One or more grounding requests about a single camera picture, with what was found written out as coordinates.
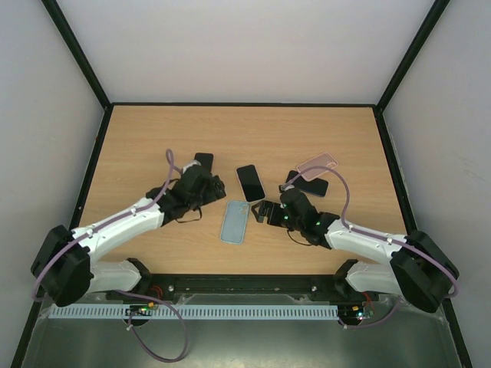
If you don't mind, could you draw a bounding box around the black phone red edge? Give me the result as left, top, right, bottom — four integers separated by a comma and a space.
194, 153, 214, 171

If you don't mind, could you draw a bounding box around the light blue phone case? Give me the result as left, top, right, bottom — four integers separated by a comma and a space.
219, 201, 249, 245

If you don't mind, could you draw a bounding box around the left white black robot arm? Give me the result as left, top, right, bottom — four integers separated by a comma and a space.
31, 162, 226, 307

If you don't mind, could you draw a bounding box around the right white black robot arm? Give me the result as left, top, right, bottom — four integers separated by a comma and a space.
252, 189, 459, 313

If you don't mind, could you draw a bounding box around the blue phone black screen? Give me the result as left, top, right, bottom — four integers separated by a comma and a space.
286, 170, 328, 197

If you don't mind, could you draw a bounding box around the pink translucent phone case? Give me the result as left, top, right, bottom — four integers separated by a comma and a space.
296, 152, 338, 182

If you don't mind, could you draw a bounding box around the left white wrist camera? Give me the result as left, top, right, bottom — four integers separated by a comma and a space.
182, 160, 201, 173

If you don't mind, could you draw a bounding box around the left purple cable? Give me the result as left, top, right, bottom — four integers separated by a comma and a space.
31, 149, 189, 362

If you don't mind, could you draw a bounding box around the purple cable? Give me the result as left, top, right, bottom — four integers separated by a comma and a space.
279, 166, 460, 330
31, 149, 189, 362

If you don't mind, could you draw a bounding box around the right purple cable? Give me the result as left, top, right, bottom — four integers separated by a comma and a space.
279, 166, 460, 330

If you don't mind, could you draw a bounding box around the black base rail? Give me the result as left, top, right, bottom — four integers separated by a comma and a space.
130, 274, 378, 304

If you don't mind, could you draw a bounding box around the white slotted cable duct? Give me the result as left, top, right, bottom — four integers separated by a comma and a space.
44, 304, 338, 320

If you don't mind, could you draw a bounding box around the black metal enclosure frame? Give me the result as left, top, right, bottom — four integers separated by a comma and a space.
11, 1, 473, 367

